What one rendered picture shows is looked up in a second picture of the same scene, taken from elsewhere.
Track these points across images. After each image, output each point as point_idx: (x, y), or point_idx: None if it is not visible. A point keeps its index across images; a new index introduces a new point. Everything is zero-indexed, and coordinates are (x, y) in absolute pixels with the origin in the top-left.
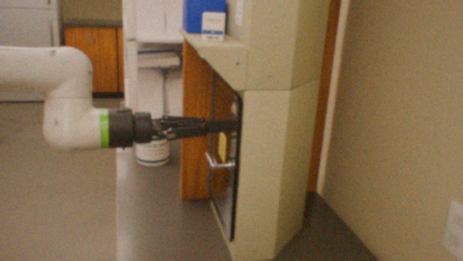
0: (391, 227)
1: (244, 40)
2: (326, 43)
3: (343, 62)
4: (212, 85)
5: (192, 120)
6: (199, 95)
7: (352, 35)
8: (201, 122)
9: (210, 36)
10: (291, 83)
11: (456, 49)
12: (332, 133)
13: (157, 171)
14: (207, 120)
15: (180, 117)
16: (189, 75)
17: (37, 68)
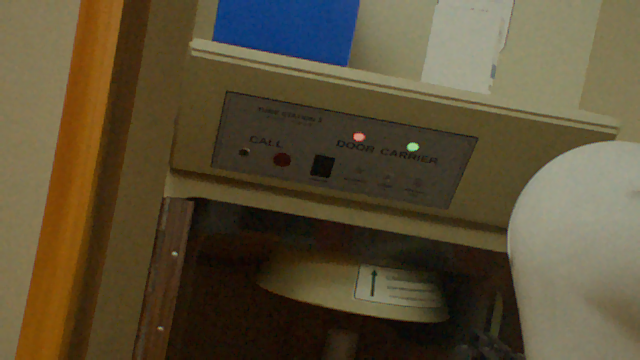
0: None
1: (533, 96)
2: (136, 82)
3: (136, 136)
4: (161, 248)
5: (491, 356)
6: (74, 298)
7: (180, 62)
8: (516, 356)
9: (490, 84)
10: None
11: (584, 108)
12: (88, 355)
13: None
14: (495, 345)
15: (468, 358)
16: (86, 222)
17: None
